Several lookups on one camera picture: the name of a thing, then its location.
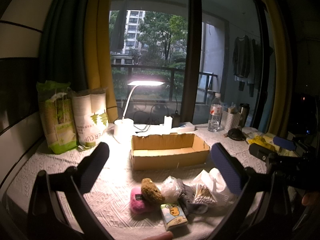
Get white paper cup sleeve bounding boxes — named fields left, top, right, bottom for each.
left=72, top=88, right=108, bottom=148

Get clear bubble wrap bundle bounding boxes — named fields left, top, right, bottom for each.
left=161, top=176, right=182, bottom=203

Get pink plush toy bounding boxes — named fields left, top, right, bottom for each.
left=130, top=187, right=153, bottom=215

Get green paper cup sleeve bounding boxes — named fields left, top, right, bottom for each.
left=36, top=81, right=78, bottom=154

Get cartoon tissue pack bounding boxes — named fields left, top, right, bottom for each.
left=161, top=202, right=188, bottom=231

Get black round pouch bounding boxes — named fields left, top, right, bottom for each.
left=227, top=128, right=246, bottom=141

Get open cardboard box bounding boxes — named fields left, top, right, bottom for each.
left=130, top=133, right=210, bottom=171

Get hanging grey sweater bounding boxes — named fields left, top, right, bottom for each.
left=233, top=35, right=251, bottom=78

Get cotton swab bag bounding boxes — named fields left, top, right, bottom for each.
left=193, top=184, right=217, bottom=206

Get clear water bottle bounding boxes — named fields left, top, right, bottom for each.
left=208, top=93, right=222, bottom=132

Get dark thermos flask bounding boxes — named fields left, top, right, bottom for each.
left=239, top=103, right=250, bottom=127

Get grey sock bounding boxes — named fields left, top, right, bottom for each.
left=177, top=178, right=209, bottom=217

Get white desk lamp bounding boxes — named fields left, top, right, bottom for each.
left=113, top=80, right=166, bottom=144

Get white perforated organizer basket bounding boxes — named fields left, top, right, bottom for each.
left=221, top=111, right=241, bottom=131

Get yellow curtain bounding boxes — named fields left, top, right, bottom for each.
left=84, top=0, right=118, bottom=123

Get black charging cable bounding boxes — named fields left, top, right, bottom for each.
left=107, top=103, right=176, bottom=133

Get brown fuzzy plush toy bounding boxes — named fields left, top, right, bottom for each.
left=140, top=178, right=165, bottom=204

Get white textured table cloth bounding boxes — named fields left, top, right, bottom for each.
left=6, top=124, right=266, bottom=239

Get white charger plug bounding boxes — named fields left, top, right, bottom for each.
left=163, top=115, right=172, bottom=129

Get white power strip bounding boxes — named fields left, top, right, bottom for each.
left=134, top=122, right=196, bottom=134

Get yellow cloth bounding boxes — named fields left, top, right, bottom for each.
left=246, top=135, right=279, bottom=152

